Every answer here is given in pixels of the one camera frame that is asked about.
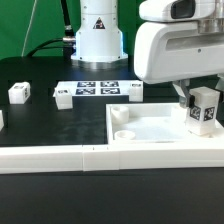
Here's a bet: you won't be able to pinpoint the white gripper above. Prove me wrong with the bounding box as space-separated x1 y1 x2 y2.
134 22 224 108

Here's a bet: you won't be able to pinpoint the white square tabletop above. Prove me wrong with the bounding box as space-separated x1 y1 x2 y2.
106 103 224 144

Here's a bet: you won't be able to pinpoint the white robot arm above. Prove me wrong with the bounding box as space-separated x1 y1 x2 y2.
71 0 224 107

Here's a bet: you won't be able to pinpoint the fiducial tag sheet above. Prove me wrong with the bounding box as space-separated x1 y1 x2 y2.
53 80 139 97

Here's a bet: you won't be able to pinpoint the white U-shaped fence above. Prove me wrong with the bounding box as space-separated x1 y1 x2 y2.
0 139 224 174

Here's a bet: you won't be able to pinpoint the white block left edge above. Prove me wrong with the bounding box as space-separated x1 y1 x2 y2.
0 110 4 131

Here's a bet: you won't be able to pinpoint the black cables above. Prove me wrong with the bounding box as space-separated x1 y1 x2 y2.
24 0 78 58

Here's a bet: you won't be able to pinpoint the white cable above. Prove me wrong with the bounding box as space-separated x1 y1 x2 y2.
20 0 38 58

